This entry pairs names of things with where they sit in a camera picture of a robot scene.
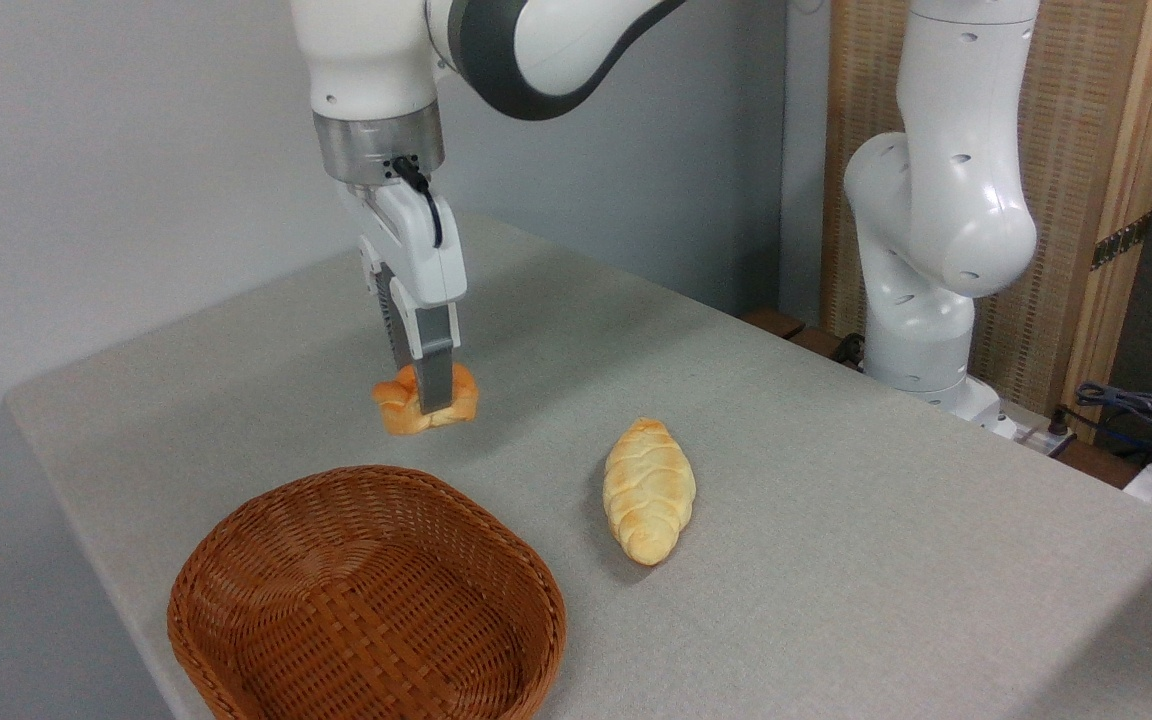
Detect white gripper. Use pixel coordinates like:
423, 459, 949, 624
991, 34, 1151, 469
337, 178, 469, 415

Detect round orange bread roll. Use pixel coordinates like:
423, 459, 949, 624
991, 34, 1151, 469
370, 361, 481, 437

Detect brown wicker basket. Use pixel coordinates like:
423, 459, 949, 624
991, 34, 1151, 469
166, 464, 569, 720

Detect long braided pale bread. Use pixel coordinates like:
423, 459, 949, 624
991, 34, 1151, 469
602, 416, 698, 568

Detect brown wooden block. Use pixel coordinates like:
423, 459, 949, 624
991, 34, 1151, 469
740, 308, 807, 341

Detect wooden folding screen woven panel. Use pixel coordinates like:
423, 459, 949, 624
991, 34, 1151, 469
820, 0, 1152, 443

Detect metal screen hinge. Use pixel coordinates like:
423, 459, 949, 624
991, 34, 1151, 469
1090, 213, 1152, 272

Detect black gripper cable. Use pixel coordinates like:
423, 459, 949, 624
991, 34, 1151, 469
392, 156, 445, 250

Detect blue cable bundle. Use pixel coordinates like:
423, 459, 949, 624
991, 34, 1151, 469
1074, 380, 1152, 463

